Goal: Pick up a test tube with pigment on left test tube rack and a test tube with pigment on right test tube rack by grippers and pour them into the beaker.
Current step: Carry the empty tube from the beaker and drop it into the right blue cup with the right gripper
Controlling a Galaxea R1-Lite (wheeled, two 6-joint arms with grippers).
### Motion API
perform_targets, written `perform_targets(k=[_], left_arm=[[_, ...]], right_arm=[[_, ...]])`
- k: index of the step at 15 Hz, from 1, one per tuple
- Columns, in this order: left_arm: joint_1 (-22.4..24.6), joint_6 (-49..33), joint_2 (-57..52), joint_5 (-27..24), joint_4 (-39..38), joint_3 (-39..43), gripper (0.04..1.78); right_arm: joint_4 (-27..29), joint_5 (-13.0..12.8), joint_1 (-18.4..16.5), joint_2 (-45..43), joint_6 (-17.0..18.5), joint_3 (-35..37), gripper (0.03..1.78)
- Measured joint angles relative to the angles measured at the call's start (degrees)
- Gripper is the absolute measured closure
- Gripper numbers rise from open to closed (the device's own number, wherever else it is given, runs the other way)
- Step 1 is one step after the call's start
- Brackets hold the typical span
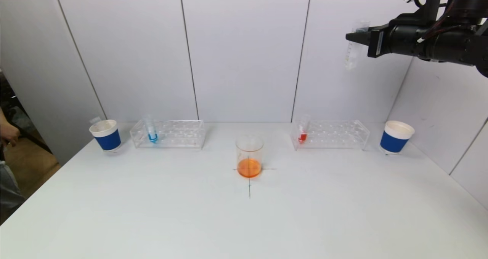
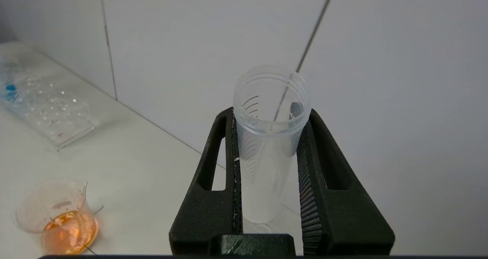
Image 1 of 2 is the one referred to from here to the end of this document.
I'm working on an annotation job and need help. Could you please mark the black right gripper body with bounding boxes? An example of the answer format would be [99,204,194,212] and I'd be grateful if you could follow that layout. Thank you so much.
[368,23,418,58]

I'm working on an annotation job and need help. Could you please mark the test tube with yellow pigment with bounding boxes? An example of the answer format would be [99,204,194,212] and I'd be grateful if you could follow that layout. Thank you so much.
[344,21,371,70]

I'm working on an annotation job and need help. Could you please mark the clear acrylic test tube rack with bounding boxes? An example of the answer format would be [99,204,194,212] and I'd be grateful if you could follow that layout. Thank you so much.
[130,120,206,150]
[291,119,370,151]

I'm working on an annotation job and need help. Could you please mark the test tube with red pigment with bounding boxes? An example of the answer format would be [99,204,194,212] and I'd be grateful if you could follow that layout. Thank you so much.
[298,114,311,144]

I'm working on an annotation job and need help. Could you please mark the clear glass beaker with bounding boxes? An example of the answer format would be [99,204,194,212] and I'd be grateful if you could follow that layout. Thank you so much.
[235,135,264,178]

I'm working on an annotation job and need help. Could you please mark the test tube with blue pigment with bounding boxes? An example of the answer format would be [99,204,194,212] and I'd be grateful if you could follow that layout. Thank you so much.
[144,114,159,144]

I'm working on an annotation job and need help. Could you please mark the bare hand of person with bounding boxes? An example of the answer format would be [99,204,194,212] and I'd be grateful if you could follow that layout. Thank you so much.
[0,109,20,147]

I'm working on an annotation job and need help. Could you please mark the white paper cup blue sleeve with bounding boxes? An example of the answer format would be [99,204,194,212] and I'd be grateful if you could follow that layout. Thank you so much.
[89,119,122,152]
[380,121,415,154]

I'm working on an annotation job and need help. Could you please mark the grey trousers of person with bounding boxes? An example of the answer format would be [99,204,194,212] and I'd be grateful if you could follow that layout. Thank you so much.
[0,161,24,212]

